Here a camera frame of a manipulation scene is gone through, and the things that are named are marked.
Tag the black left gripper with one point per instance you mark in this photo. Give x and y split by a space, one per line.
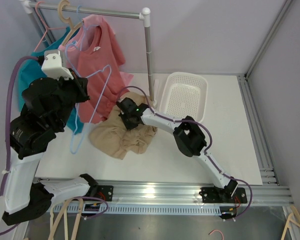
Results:
81 84

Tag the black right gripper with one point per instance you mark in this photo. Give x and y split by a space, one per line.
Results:
128 127

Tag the beige t shirt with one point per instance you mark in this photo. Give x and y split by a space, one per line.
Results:
112 138

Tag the coral red t shirt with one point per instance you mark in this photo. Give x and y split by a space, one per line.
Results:
100 104

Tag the light pink t shirt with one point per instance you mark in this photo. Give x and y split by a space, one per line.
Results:
99 49

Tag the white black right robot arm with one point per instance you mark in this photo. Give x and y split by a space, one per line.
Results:
190 141

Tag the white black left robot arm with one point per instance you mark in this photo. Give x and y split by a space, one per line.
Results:
48 104

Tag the teal t shirt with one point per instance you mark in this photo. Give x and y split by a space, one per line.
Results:
31 70

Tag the beige wooden hanger on rack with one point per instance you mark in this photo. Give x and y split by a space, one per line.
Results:
68 21

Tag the beige hanger bottom right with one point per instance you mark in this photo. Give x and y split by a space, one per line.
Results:
291 230

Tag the white perforated plastic basket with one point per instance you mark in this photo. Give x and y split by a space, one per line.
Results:
184 94

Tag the metal clothes rack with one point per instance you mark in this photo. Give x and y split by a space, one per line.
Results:
144 15

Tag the beige hangers bottom left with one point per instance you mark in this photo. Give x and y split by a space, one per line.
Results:
63 213

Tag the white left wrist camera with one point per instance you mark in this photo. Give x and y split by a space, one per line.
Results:
54 65

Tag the pink wire hanger on rack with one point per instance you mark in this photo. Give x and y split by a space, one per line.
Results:
47 30

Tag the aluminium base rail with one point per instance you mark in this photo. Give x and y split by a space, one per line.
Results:
166 193

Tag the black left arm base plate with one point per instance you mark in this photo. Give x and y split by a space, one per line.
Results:
104 192

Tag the white slotted cable duct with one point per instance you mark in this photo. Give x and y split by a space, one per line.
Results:
90 209

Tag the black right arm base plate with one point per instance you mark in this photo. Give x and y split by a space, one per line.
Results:
214 195

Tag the aluminium frame post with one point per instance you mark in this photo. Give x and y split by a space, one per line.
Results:
271 33

